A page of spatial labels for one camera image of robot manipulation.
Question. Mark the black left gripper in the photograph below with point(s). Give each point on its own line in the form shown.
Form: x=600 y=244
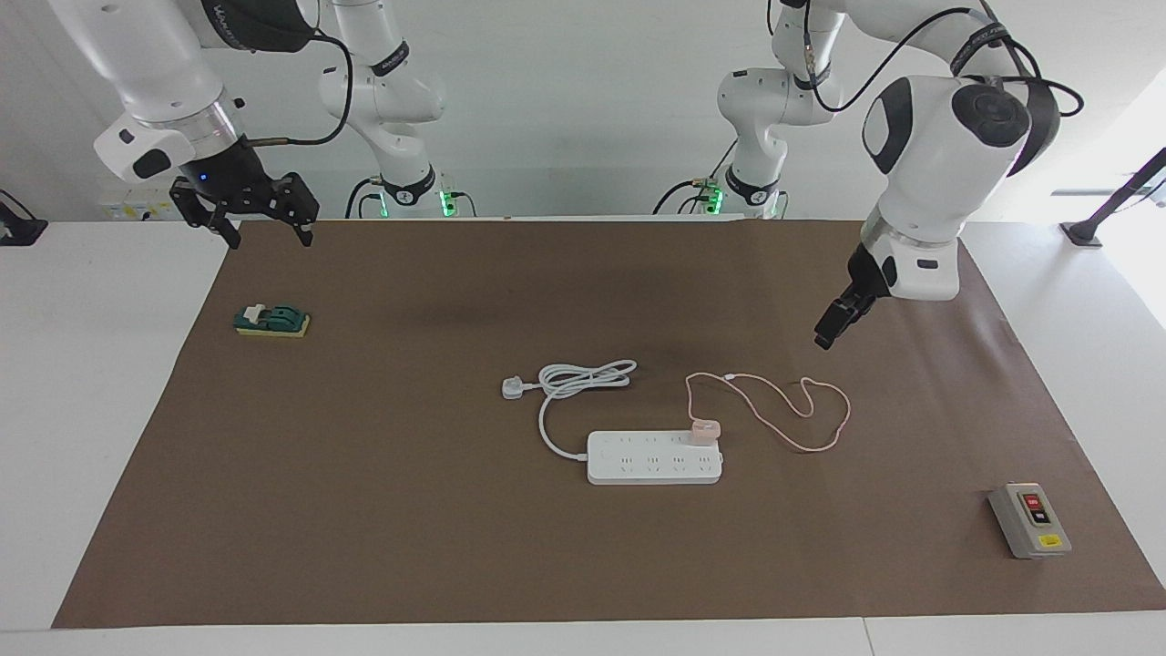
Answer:
x=870 y=278

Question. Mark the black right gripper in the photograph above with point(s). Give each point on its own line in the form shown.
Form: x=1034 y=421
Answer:
x=223 y=178

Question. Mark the pink charger adapter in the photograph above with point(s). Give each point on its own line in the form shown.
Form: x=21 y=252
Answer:
x=704 y=430

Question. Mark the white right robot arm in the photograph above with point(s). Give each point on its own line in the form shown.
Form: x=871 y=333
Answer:
x=155 y=55

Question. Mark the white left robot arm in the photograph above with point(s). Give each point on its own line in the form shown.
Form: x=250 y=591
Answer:
x=938 y=155

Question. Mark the black clamp stand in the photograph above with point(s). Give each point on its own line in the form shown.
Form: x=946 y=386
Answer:
x=18 y=232

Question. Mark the brown table mat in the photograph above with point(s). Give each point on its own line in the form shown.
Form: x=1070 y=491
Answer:
x=455 y=547

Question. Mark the white wall socket box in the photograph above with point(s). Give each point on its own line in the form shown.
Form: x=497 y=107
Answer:
x=137 y=208

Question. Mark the green knife switch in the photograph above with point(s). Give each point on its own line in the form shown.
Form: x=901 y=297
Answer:
x=273 y=321

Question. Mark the grey on-off switch box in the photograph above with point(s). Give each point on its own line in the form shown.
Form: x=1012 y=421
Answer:
x=1025 y=528

